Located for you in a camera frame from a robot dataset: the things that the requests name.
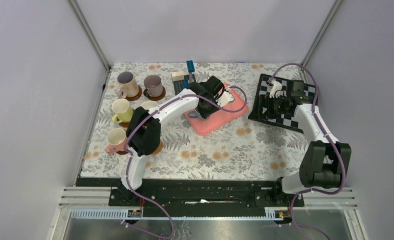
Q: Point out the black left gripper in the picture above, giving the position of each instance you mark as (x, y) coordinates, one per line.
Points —
(205, 114)

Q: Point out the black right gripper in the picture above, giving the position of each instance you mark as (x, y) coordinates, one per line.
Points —
(265, 101)

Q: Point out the mauve mug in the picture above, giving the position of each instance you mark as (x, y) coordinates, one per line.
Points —
(153, 85)

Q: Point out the dark brown wooden coaster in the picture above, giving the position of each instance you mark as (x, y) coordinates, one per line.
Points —
(157, 98)
(124, 124)
(137, 96)

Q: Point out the light wooden coaster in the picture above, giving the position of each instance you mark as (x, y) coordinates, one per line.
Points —
(158, 149)

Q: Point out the tall pink beige mug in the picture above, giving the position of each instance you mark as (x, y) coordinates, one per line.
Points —
(127, 85)

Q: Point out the yellow mug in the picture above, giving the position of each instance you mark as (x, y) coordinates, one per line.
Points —
(123, 111)

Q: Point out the blue floral mug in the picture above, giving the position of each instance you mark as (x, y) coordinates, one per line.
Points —
(194, 115)

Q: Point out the white cream cup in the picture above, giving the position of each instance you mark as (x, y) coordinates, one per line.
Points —
(148, 104)

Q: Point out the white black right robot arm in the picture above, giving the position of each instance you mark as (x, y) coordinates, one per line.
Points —
(323, 168)

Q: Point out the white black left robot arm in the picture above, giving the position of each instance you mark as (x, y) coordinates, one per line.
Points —
(144, 130)

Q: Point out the black white chessboard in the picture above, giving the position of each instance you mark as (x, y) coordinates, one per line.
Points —
(285, 121)

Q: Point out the building block model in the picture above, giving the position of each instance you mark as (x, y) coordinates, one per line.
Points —
(181, 79)

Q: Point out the pink plastic tray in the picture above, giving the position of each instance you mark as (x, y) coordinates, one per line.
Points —
(221, 117)

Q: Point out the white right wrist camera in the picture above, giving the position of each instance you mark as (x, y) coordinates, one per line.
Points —
(276, 89)

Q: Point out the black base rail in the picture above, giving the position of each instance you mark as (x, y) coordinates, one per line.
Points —
(201, 198)

